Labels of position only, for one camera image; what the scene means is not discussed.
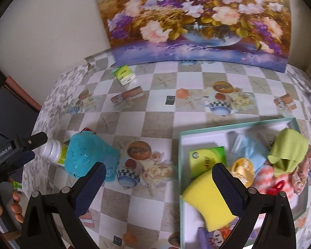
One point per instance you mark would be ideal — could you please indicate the yellow sponge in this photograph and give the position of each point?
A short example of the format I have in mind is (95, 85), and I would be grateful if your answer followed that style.
(204, 199)

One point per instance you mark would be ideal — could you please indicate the flower painting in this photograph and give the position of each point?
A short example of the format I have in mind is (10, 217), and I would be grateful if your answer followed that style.
(197, 18)

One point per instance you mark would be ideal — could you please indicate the pink striped cloth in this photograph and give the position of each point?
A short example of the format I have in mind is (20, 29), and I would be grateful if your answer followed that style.
(264, 179)

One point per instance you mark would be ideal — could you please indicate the green cloth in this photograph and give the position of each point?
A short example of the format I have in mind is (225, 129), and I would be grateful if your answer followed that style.
(287, 147)

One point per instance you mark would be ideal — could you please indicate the red pipe cleaner flower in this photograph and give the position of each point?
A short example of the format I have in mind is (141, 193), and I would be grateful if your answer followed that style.
(274, 188)

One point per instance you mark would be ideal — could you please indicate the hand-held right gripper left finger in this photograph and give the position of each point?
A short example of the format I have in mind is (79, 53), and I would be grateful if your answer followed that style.
(92, 186)

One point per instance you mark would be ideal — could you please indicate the green printed packet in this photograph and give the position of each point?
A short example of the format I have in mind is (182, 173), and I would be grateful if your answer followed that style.
(17, 186)

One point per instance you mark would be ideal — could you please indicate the person's left hand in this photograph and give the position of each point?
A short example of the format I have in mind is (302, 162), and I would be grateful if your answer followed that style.
(16, 207)

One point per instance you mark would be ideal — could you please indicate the white bottle green label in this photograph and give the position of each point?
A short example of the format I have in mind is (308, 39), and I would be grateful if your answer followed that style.
(51, 150)

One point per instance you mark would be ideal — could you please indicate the gold foil coin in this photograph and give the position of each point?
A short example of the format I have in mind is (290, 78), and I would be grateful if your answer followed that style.
(242, 170)

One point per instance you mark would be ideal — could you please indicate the red plastic object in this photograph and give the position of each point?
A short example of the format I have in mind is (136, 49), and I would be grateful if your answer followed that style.
(89, 130)

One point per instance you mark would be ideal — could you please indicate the teal tray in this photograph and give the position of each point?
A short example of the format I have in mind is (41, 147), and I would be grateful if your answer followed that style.
(197, 140)

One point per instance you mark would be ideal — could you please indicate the purple cartoon packet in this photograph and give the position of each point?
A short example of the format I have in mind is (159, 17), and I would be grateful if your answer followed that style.
(210, 238)

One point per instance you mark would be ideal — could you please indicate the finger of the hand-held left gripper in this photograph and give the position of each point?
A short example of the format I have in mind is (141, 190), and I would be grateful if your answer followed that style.
(31, 140)
(22, 158)

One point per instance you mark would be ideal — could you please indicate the small green tissue pack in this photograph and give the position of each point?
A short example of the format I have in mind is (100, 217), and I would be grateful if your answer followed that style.
(123, 75)

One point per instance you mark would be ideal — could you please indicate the blue face mask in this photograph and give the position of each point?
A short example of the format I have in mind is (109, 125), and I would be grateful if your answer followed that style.
(248, 147)

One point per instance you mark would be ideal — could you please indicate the dark furniture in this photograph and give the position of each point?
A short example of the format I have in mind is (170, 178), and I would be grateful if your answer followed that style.
(5, 103)

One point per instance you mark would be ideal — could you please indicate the pink floral scrunchie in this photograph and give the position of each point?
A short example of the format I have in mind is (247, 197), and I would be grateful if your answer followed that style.
(302, 176)

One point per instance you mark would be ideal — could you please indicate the blue plastic container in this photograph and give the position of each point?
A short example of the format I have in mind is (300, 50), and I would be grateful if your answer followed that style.
(85, 155)

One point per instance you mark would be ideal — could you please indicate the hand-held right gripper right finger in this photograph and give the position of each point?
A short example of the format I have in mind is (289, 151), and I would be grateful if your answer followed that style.
(228, 186)

